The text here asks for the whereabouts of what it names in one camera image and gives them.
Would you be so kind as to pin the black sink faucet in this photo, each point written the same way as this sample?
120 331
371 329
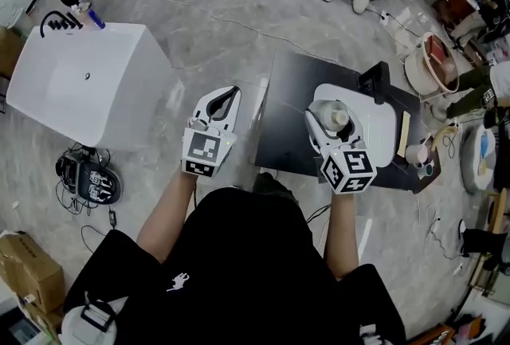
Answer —
374 82

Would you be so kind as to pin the black sink counter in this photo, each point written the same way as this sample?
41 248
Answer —
295 112

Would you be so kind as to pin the pink cup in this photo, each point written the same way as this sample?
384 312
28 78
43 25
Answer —
415 154

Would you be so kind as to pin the person's black shirt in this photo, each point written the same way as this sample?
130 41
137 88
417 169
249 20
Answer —
239 275

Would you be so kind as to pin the white power strip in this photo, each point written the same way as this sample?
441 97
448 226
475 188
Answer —
385 17

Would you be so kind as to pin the person's left forearm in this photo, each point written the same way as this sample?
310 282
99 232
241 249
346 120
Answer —
167 216

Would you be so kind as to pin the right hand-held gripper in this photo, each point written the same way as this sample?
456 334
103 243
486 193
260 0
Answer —
348 170

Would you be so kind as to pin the white sink basin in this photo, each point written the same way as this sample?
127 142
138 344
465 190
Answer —
382 124

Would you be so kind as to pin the wooden strip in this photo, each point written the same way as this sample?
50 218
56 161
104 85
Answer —
405 132

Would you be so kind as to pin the cardboard box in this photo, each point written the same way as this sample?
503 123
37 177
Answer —
28 267

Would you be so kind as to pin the person's right forearm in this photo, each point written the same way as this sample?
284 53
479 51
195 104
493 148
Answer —
342 232

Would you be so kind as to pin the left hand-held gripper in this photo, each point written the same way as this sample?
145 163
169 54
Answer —
207 148

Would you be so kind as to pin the white bathtub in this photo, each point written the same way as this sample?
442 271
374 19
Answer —
87 84

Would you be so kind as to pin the teal cup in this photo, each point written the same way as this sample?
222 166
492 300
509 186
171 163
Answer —
426 171

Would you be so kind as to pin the black power adapter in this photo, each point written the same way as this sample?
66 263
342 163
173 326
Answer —
112 216

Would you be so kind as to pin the round grey tray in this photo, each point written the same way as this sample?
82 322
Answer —
480 156

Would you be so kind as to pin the white bottle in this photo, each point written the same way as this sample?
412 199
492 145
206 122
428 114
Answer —
332 114

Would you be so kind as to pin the black bathtub faucet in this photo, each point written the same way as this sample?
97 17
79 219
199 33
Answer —
60 22

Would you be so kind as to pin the blue and white tube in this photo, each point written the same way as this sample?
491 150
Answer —
96 18

